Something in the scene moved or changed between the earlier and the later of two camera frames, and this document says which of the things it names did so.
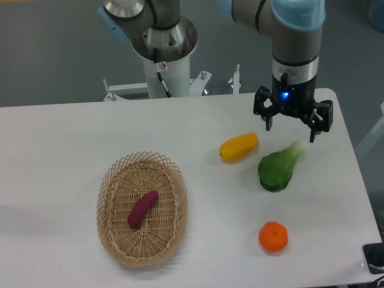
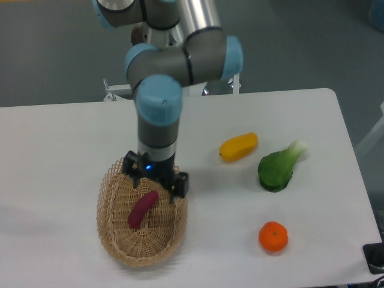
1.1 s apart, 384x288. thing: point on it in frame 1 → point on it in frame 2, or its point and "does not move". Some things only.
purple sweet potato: (146, 201) does not move
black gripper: (294, 99) → (162, 171)
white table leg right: (377, 134) does not move
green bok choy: (275, 169) does not move
